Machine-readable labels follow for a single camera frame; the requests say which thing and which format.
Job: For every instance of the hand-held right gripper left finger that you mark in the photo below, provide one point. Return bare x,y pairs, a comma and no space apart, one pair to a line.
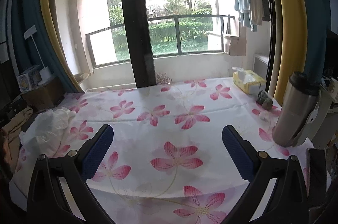
97,152

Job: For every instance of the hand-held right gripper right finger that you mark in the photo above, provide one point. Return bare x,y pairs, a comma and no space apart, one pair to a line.
237,152

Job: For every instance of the large white garment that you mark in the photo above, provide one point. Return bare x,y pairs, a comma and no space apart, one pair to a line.
47,131

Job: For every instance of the floral bed sheet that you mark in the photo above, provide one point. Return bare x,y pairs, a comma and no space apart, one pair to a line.
148,139

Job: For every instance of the small stone figurine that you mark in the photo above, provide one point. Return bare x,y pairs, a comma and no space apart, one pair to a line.
264,101

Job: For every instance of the steel thermos flask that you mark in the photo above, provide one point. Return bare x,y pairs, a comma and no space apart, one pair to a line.
293,113

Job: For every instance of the yellow tissue box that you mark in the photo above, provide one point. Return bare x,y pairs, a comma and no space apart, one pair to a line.
250,84

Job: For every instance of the brown wooden box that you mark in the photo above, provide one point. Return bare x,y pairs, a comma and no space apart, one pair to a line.
42,98

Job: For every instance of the round metal basin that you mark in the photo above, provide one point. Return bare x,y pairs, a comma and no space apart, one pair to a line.
80,76

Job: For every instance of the beige cloth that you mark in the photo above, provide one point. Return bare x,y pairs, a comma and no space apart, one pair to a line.
14,123

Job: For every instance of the white desk lamp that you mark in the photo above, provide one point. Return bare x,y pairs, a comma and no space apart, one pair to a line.
45,73

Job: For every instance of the dried plant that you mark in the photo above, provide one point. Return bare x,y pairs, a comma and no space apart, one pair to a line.
163,78

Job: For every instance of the printed cartoon box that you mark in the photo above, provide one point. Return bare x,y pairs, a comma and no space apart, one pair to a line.
27,81

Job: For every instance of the cardboard box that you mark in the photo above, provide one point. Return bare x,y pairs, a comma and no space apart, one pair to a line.
236,46

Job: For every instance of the black balcony railing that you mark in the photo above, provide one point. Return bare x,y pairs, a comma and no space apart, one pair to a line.
176,34

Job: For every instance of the yellow curtain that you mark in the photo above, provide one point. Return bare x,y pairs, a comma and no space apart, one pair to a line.
46,2
287,28

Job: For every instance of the black window pillar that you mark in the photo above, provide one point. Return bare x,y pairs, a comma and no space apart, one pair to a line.
134,15

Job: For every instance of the blue curtain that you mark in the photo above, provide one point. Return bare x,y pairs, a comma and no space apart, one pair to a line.
26,2
314,28

